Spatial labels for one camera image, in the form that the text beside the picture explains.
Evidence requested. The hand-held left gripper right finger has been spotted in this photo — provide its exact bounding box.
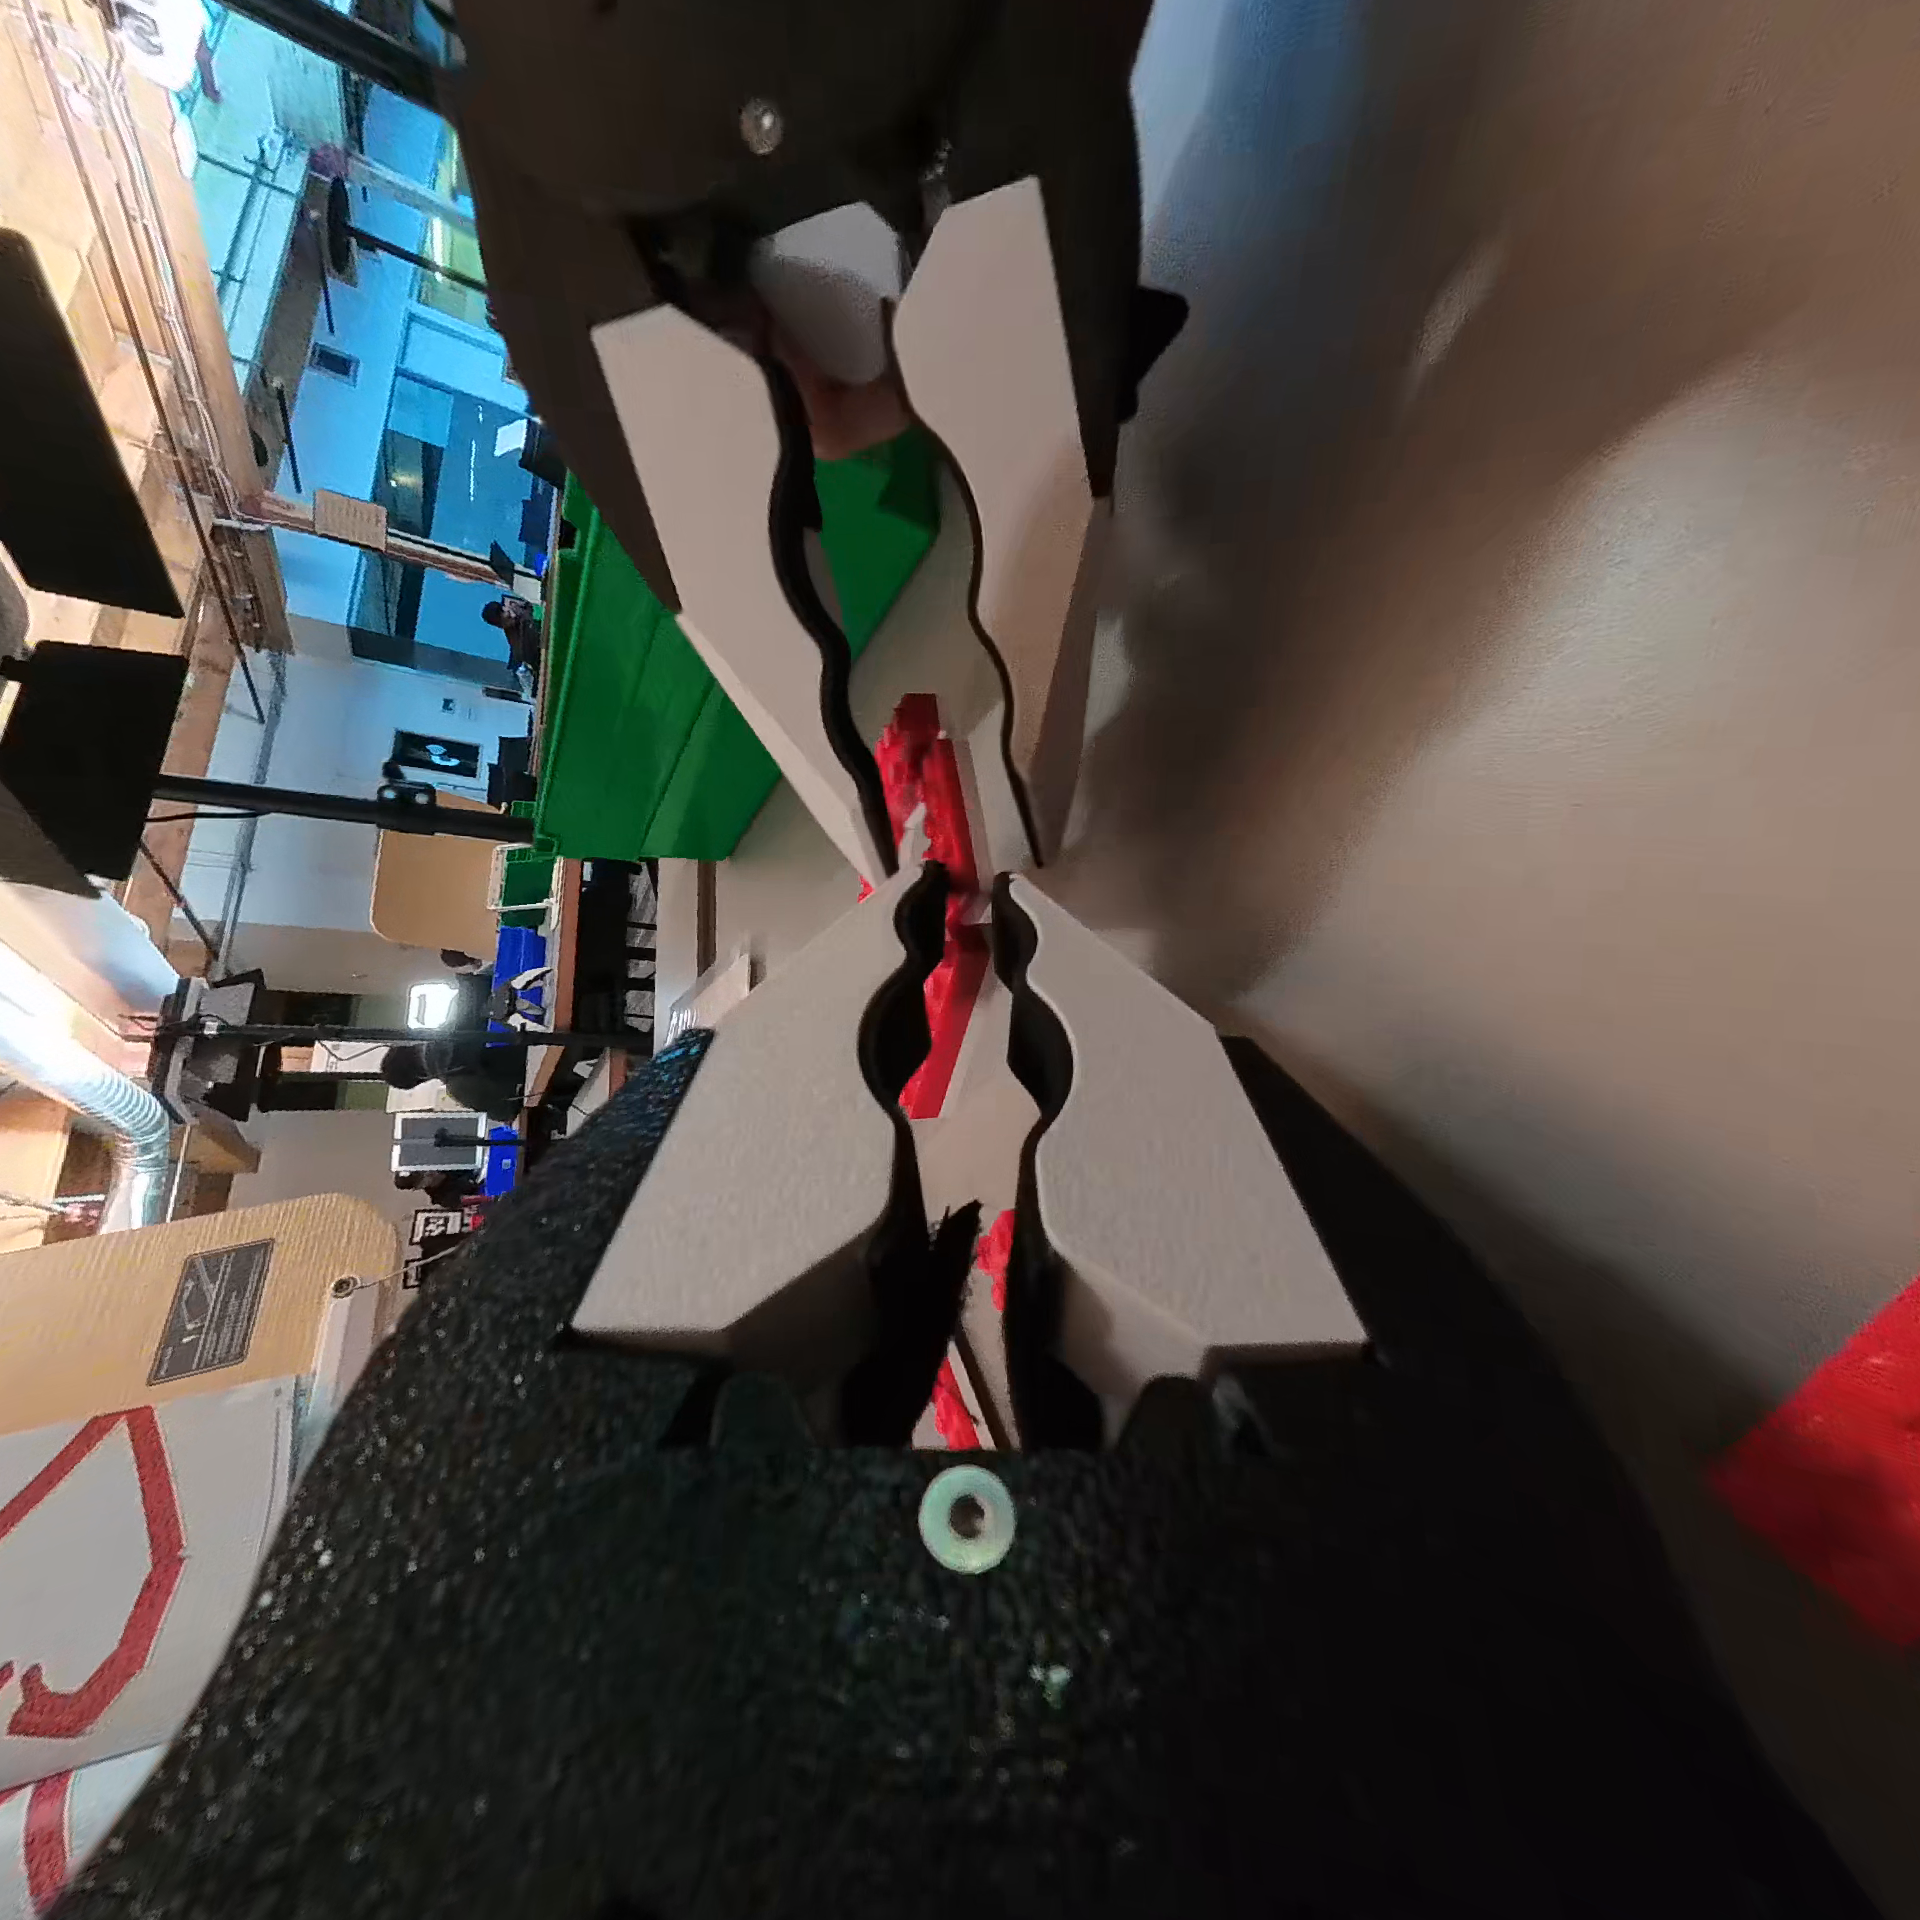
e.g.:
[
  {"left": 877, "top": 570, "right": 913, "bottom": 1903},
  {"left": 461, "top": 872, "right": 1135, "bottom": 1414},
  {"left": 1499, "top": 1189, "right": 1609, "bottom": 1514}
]
[{"left": 991, "top": 873, "right": 1370, "bottom": 1453}]

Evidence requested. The black overhead mount stand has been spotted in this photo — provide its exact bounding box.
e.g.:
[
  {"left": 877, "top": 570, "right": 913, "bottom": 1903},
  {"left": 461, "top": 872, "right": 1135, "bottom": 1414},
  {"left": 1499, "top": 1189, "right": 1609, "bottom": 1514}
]
[{"left": 0, "top": 232, "right": 535, "bottom": 902}]

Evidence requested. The silver ventilation duct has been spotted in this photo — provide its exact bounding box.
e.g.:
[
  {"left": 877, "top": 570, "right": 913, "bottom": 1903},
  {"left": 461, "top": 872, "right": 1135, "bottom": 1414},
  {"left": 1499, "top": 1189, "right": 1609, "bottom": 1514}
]
[{"left": 0, "top": 991, "right": 181, "bottom": 1237}]

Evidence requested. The green plastic bin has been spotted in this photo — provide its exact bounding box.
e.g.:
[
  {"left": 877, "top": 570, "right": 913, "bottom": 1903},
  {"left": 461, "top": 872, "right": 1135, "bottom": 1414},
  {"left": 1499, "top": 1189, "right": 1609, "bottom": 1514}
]
[{"left": 533, "top": 424, "right": 946, "bottom": 902}]

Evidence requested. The red lego strip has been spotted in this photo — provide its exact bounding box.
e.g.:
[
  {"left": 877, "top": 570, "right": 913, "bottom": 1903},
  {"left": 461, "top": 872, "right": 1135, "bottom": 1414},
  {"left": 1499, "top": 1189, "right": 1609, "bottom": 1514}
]
[{"left": 1707, "top": 1274, "right": 1920, "bottom": 1653}]

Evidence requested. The red lego heart frame section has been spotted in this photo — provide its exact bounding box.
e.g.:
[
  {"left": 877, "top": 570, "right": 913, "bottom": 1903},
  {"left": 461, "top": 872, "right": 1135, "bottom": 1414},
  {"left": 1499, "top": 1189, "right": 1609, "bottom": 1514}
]
[{"left": 860, "top": 691, "right": 1030, "bottom": 1447}]

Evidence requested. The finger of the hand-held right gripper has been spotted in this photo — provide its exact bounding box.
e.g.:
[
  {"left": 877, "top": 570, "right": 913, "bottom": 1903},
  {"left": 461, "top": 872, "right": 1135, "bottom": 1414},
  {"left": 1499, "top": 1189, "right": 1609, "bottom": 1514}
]
[
  {"left": 589, "top": 285, "right": 904, "bottom": 889},
  {"left": 891, "top": 176, "right": 1115, "bottom": 875}
]

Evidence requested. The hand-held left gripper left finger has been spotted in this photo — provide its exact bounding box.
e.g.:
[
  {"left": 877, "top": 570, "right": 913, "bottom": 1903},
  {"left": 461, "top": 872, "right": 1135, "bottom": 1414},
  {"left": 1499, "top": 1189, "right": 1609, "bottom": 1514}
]
[{"left": 570, "top": 861, "right": 982, "bottom": 1447}]

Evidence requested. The black camera tripod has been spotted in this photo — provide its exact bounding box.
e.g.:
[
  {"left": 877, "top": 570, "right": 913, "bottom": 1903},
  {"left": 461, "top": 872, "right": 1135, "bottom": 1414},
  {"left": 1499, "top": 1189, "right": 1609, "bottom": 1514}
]
[{"left": 152, "top": 971, "right": 662, "bottom": 1129}]

